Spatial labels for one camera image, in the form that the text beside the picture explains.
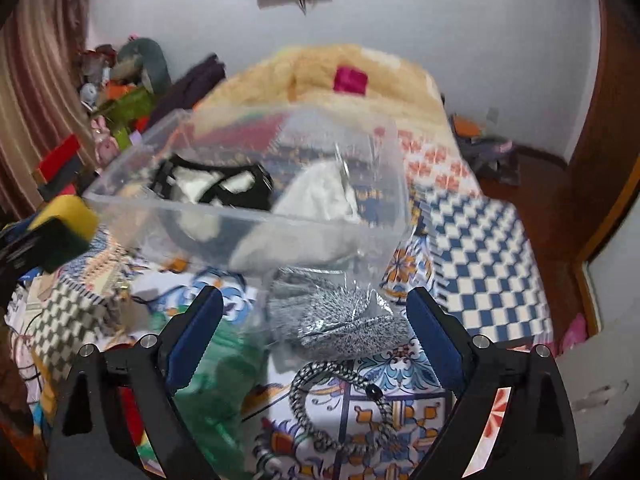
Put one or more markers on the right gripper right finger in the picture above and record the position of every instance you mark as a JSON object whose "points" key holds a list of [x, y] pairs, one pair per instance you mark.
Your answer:
{"points": [[512, 418]]}

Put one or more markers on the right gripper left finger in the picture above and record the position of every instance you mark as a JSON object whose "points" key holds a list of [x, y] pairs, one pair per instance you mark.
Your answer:
{"points": [[90, 438]]}

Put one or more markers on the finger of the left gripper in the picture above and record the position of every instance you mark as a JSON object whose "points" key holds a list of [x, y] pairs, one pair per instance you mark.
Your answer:
{"points": [[61, 231]]}

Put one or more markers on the green knit sock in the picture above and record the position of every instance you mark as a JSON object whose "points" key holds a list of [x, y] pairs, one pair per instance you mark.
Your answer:
{"points": [[211, 404]]}

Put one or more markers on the black white underwear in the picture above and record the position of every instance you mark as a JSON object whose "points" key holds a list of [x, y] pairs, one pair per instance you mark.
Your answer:
{"points": [[181, 180]]}

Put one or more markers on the clear plastic storage bin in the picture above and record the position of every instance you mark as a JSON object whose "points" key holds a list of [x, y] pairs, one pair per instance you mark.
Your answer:
{"points": [[285, 140]]}

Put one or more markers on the grey speckled sock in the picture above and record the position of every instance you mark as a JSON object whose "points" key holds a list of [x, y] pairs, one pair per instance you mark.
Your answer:
{"points": [[326, 316]]}

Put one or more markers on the white cloth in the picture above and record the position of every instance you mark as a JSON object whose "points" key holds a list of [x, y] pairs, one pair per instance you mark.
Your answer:
{"points": [[314, 222]]}

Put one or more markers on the red gift box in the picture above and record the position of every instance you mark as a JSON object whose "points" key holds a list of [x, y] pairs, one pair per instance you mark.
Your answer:
{"points": [[64, 156]]}

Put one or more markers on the pink rabbit doll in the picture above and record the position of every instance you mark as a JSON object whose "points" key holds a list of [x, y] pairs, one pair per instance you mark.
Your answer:
{"points": [[105, 145]]}

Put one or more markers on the striped red curtain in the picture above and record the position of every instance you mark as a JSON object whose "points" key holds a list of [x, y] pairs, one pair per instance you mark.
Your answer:
{"points": [[41, 42]]}

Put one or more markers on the green storage box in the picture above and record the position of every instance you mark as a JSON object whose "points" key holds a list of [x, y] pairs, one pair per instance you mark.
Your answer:
{"points": [[130, 107]]}

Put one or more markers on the grey green plush toy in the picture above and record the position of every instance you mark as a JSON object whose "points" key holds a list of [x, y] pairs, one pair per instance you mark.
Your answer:
{"points": [[142, 57]]}

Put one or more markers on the dark purple jacket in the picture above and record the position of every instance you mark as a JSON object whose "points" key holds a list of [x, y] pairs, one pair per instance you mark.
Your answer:
{"points": [[190, 89]]}

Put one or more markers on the patchwork patterned bedspread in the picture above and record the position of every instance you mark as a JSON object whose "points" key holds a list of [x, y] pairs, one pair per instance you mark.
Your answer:
{"points": [[371, 417]]}

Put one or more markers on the purple grey backpack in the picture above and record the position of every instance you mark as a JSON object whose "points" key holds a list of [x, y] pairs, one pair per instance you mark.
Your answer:
{"points": [[489, 157]]}

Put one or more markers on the beige fleece blanket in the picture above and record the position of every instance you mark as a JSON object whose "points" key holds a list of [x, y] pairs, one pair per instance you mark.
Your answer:
{"points": [[356, 77]]}

